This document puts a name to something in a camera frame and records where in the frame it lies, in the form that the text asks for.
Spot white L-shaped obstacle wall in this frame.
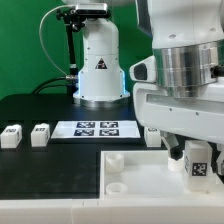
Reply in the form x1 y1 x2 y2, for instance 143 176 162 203
0 199 224 224

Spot grey camera cable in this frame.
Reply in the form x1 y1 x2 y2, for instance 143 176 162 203
38 4 76 77

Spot black base cables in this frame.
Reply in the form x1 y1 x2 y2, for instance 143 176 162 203
31 75 79 95

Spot camera on black stand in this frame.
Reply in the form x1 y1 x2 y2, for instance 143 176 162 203
55 3 112 96

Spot white square table top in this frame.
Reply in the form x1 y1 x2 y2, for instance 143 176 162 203
100 150 224 199

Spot white fiducial marker plate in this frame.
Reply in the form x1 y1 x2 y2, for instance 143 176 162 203
51 120 140 139

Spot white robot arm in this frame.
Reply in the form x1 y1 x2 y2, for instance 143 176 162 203
63 0 224 150

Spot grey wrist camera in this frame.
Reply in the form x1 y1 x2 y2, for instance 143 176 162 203
129 56 157 83

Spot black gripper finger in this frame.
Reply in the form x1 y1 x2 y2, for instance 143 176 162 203
213 144 224 176
161 131 183 160

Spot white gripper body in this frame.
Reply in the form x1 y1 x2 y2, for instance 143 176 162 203
133 83 224 144

